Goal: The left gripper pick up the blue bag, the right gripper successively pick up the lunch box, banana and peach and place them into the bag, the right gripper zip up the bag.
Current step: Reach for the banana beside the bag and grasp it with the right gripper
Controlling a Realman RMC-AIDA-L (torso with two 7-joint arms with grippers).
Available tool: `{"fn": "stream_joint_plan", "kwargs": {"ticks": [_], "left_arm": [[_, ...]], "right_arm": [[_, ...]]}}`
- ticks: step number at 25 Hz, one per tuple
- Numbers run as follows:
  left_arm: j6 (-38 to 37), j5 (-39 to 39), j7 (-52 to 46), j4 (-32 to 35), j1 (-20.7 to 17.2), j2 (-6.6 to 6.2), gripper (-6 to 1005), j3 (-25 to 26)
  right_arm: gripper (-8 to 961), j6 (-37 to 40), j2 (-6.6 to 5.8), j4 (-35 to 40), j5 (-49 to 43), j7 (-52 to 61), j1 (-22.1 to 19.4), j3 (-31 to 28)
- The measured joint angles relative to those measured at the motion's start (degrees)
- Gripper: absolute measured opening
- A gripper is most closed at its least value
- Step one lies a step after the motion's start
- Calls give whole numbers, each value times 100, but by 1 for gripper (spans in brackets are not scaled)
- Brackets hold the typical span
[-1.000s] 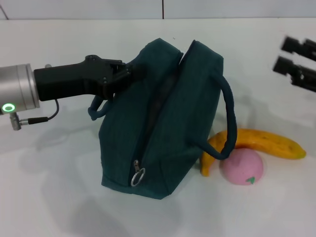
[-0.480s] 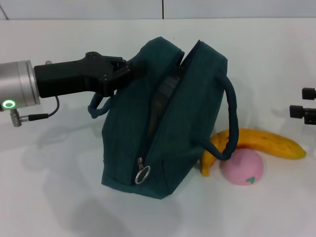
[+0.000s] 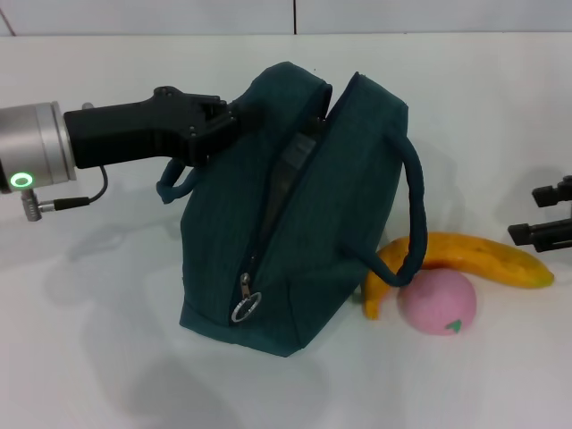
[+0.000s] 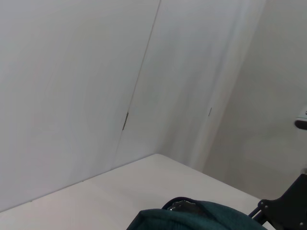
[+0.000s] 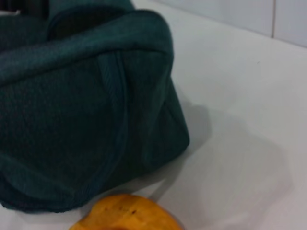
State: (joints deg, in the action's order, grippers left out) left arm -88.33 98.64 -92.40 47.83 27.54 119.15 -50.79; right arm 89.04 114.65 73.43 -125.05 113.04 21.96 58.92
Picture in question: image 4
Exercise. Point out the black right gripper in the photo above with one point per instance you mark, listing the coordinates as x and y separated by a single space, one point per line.
287 210

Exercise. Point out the dark teal fabric bag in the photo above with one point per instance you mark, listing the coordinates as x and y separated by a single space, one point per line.
192 220

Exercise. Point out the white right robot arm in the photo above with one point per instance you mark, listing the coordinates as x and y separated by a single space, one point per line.
302 119

